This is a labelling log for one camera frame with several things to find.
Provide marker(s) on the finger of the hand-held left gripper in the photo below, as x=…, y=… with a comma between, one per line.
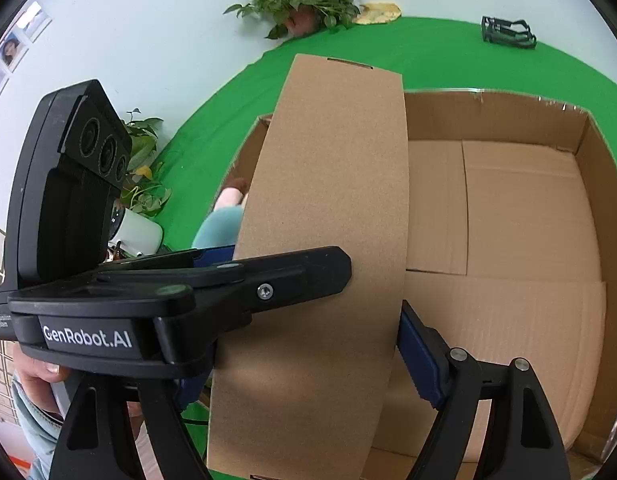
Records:
x=288, y=275
x=213, y=255

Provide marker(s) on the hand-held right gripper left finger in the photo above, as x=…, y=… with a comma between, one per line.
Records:
x=188, y=392

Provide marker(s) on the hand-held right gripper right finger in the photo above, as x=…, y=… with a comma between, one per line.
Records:
x=421, y=355

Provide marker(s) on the brown cardboard box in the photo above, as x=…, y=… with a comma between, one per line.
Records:
x=513, y=260

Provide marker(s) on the person's left hand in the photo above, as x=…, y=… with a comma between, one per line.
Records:
x=36, y=375

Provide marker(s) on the pink pig plush toy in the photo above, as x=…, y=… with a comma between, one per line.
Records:
x=223, y=225

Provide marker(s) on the white cylindrical container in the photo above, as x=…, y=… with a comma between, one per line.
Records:
x=138, y=232

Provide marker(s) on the sparse potted plant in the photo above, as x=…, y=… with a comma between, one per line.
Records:
x=143, y=145

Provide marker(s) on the green table cloth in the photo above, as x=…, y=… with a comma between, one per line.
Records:
x=438, y=60

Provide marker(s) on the yellow crumpled cloth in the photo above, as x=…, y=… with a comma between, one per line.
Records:
x=378, y=12

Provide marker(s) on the black plastic rack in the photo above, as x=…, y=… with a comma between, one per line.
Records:
x=508, y=35

